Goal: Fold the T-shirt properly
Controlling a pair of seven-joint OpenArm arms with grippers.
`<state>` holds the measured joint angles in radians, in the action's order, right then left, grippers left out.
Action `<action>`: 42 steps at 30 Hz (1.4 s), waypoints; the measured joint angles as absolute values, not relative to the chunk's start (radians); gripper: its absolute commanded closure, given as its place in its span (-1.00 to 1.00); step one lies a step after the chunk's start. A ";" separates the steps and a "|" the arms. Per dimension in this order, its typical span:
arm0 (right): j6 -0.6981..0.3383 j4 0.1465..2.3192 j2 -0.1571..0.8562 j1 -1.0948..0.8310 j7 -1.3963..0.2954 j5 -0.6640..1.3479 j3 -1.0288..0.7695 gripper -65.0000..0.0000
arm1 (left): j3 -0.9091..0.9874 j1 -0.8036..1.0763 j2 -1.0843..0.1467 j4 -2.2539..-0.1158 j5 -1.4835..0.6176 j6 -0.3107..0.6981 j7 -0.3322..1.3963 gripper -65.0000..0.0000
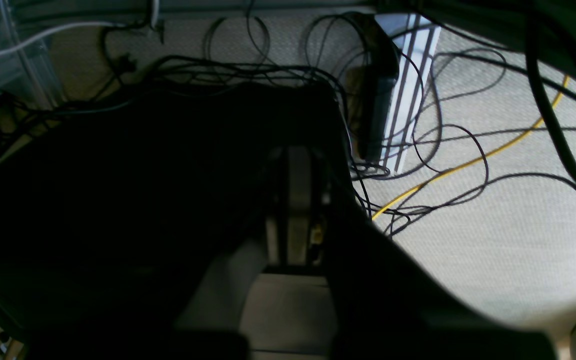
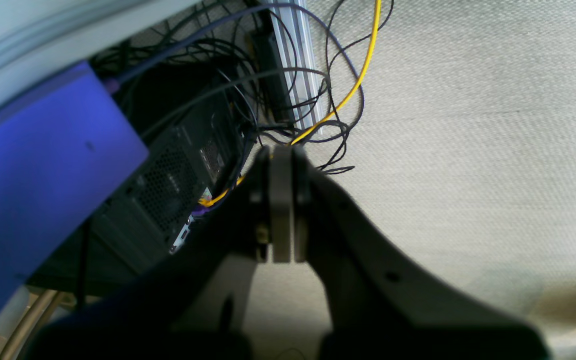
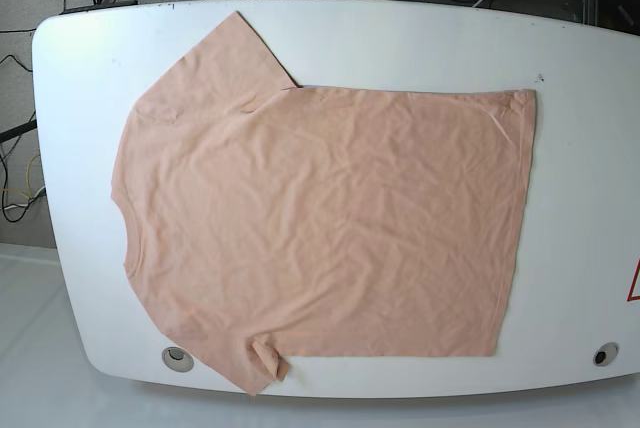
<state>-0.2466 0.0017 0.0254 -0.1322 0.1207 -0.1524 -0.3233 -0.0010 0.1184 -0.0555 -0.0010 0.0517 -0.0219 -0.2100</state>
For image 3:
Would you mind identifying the peach pink T-shirt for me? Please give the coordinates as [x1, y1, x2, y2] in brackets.
[111, 13, 537, 395]

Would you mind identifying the red triangle warning sticker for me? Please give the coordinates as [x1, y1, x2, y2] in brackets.
[627, 262, 640, 302]

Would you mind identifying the left table cable grommet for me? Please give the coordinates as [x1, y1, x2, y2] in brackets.
[161, 347, 194, 373]

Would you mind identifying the table cable grommet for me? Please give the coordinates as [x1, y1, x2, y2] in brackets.
[593, 342, 619, 367]
[161, 347, 194, 373]

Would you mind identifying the black floor cable left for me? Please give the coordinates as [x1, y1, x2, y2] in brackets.
[0, 53, 47, 223]

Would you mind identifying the right table cable grommet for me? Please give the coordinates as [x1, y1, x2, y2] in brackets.
[593, 342, 619, 367]

